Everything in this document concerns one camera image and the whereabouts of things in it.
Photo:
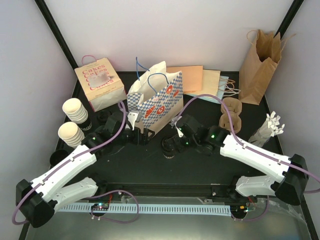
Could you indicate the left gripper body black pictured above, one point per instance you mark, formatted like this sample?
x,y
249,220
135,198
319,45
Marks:
x,y
135,139

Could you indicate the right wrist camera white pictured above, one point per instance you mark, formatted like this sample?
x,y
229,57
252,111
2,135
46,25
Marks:
x,y
174,124

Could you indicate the standing brown paper bag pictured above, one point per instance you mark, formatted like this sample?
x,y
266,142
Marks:
x,y
259,66

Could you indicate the left black frame post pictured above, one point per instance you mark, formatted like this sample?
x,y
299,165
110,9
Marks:
x,y
46,13

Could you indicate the Cakes printed paper bag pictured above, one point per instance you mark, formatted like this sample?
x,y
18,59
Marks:
x,y
101,84

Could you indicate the black coffee cup lids stack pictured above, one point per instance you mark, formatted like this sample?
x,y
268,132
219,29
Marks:
x,y
103,115

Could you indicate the paper cup stack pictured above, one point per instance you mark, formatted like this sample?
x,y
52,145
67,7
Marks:
x,y
77,113
71,134

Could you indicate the far paper cup stack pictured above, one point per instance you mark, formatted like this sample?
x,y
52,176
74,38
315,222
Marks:
x,y
77,113

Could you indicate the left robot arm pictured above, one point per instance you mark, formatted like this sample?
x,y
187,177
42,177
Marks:
x,y
38,200

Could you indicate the light blue cable duct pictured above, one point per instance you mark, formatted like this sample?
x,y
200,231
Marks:
x,y
160,209

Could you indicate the orange flat paper bag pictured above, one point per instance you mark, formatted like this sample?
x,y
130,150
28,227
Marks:
x,y
192,77

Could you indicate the right black frame post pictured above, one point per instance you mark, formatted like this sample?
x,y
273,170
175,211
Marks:
x,y
289,16

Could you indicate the single black-sleeved paper cup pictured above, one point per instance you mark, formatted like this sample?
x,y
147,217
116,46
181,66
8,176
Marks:
x,y
168,153

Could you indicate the black frame post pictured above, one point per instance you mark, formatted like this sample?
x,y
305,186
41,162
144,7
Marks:
x,y
46,13
289,16

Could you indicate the blue checkered paper bag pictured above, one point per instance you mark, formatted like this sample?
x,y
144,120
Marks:
x,y
157,96

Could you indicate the near paper cup stack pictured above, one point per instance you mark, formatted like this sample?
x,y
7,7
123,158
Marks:
x,y
71,134

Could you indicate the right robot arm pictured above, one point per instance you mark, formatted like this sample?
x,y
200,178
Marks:
x,y
283,177

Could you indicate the tan flat paper bag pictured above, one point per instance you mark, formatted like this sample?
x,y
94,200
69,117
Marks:
x,y
210,83

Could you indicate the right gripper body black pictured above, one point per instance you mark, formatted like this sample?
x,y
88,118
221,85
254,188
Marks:
x,y
192,142

